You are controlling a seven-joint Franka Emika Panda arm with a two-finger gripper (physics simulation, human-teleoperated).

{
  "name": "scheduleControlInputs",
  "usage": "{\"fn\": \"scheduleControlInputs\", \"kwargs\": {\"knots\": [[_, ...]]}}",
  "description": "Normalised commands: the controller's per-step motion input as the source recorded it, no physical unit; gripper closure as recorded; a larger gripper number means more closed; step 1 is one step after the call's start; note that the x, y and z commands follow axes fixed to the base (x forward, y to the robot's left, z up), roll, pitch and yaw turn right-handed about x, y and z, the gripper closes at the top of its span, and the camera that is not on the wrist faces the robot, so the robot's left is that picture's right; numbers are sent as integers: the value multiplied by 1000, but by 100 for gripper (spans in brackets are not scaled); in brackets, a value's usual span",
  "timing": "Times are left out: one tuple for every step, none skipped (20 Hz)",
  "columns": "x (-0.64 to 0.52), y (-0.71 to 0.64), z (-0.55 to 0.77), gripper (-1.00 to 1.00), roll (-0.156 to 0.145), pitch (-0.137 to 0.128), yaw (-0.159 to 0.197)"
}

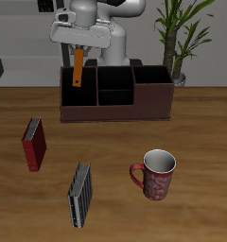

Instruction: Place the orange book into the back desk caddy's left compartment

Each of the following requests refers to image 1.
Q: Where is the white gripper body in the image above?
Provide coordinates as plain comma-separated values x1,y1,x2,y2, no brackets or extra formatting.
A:
49,21,113,50

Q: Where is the orange book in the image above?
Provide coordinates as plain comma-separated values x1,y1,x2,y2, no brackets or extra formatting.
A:
71,48,85,89

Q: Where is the dark brown desk caddy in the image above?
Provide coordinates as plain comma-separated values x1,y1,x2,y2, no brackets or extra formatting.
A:
59,64,176,124

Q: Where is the red book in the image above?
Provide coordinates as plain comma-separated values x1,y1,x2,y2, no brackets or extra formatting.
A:
21,116,48,173

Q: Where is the grey book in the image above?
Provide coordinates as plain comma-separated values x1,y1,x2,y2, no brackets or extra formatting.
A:
66,162,94,230

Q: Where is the black background box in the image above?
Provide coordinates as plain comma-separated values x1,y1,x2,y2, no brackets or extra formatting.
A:
37,0,55,13

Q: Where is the green pot plant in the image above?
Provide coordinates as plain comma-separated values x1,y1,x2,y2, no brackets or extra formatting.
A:
153,0,217,89

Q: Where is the red patterned mug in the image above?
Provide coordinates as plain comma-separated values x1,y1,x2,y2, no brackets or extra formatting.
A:
129,148,178,202

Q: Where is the black background post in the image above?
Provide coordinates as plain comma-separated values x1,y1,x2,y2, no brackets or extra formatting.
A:
55,0,71,67

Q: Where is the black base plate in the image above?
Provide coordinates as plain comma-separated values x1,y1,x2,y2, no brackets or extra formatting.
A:
83,58,144,67

